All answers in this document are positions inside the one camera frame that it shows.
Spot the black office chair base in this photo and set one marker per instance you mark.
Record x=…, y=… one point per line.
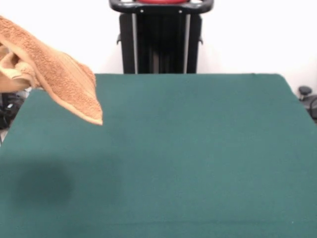
x=305, y=90

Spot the red robot base disc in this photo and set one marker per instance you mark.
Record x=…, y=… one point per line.
x=161, y=1

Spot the dark green table cloth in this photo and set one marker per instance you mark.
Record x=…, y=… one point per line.
x=198, y=161

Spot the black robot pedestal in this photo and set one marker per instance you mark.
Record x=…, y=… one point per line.
x=161, y=37

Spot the orange terry towel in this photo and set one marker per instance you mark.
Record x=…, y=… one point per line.
x=57, y=79

